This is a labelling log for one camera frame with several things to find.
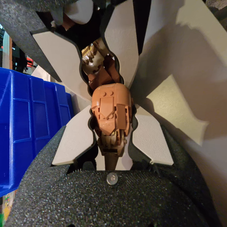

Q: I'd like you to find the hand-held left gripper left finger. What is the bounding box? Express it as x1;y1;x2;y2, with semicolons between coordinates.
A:
51;105;95;166

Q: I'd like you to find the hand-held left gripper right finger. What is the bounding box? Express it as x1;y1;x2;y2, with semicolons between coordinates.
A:
128;105;174;166

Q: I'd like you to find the blue plastic bin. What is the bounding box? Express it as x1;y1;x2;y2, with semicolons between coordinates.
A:
0;67;75;197

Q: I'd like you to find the yellow and brown toy piece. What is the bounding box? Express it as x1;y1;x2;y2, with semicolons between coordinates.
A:
81;38;121;91

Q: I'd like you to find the orange and tan toy segment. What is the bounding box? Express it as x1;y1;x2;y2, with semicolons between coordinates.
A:
91;83;133;171

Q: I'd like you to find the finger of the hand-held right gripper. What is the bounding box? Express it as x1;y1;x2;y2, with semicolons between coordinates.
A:
32;31;93;103
100;0;139;89

